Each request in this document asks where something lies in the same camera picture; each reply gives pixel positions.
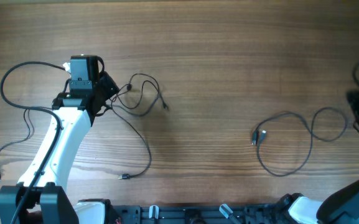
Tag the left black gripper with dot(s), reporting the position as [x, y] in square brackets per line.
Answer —
[111, 88]

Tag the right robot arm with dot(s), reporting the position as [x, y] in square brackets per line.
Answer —
[340, 207]

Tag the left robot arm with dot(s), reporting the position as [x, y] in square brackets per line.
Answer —
[39, 196]

